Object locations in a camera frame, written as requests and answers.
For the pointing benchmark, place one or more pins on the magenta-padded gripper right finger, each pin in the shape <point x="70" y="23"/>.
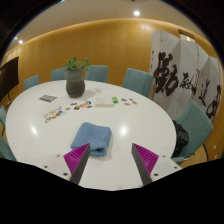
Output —
<point x="148" y="158"/>

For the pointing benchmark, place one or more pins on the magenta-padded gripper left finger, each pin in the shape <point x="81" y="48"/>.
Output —
<point x="75" y="158"/>

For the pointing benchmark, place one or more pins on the blue folded towel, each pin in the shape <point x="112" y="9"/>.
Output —
<point x="93" y="136"/>

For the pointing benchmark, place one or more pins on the black bag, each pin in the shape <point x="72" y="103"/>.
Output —
<point x="180" y="138"/>

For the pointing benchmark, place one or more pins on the colourful sticker sheet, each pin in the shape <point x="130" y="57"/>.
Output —
<point x="54" y="114"/>

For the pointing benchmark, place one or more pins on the small rectangular sticker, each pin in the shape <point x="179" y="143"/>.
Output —
<point x="67" y="108"/>
<point x="73" y="103"/>

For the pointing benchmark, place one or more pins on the dark square sticker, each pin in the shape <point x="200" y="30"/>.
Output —
<point x="77" y="107"/>

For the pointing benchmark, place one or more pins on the round colourful sticker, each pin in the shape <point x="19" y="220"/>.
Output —
<point x="89" y="106"/>
<point x="88" y="102"/>
<point x="83" y="104"/>

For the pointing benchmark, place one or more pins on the small oval sticker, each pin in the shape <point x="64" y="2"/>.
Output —
<point x="127" y="103"/>
<point x="135" y="103"/>
<point x="123" y="99"/>

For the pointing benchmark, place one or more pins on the white book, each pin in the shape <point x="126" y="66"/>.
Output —
<point x="104" y="102"/>

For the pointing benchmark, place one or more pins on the grey flat card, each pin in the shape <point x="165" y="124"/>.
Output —
<point x="48" y="98"/>

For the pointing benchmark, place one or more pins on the green small packet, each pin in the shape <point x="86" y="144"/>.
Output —
<point x="115" y="100"/>

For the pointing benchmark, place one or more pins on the grey ribbed pot with plant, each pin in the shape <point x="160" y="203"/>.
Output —
<point x="75" y="86"/>

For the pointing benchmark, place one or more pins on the teal upholstered chairs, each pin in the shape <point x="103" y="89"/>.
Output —
<point x="138" y="81"/>

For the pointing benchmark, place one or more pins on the white calligraphy folding screen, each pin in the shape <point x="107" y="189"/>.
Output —
<point x="173" y="76"/>

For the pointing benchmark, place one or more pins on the recessed ceiling lights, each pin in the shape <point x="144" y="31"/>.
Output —
<point x="136" y="13"/>

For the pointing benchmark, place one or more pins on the black wall monitor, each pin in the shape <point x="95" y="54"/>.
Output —
<point x="8" y="76"/>

